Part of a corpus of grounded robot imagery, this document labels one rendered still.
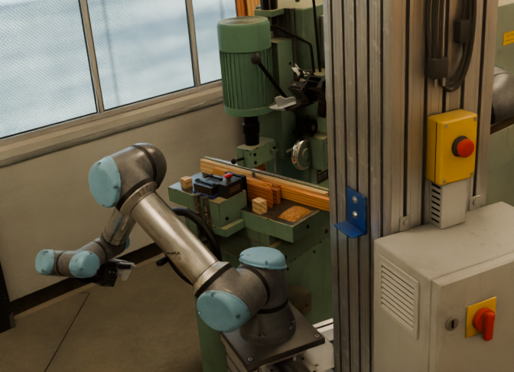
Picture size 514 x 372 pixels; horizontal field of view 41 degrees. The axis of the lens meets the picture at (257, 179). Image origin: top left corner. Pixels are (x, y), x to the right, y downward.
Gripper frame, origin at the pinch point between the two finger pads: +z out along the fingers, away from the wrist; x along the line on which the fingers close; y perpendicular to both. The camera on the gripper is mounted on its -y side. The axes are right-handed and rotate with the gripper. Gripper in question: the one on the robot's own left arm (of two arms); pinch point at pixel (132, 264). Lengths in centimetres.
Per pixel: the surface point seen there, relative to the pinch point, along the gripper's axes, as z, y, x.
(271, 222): 23.3, -25.7, 32.9
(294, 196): 35, -36, 30
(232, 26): 0, -83, 14
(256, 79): 13, -69, 19
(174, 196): 24.5, -23.8, -14.9
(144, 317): 85, 41, -73
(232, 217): 20.0, -23.6, 18.9
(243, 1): 113, -130, -93
